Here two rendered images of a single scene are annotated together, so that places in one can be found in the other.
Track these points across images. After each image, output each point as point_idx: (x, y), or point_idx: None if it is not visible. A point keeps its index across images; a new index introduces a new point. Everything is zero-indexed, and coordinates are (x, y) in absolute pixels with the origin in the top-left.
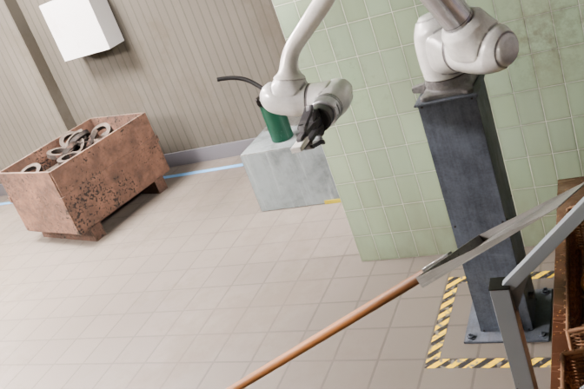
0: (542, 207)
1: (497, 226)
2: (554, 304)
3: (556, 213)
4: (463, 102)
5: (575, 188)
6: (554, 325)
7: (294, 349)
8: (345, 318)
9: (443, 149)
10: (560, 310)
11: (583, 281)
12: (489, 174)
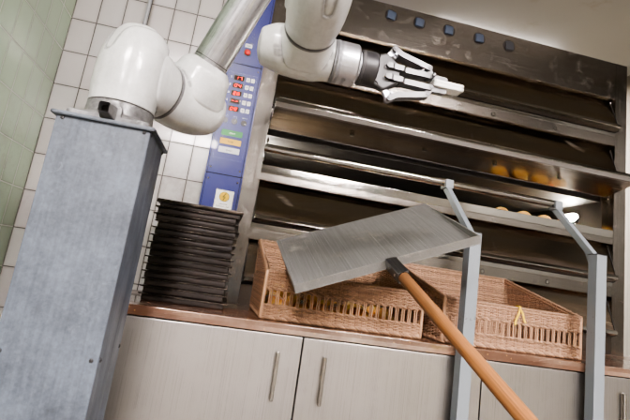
0: (315, 247)
1: (291, 275)
2: (338, 331)
3: (179, 310)
4: (159, 153)
5: (322, 232)
6: (365, 334)
7: (538, 419)
8: (466, 338)
9: (137, 211)
10: (346, 331)
11: (326, 310)
12: (136, 264)
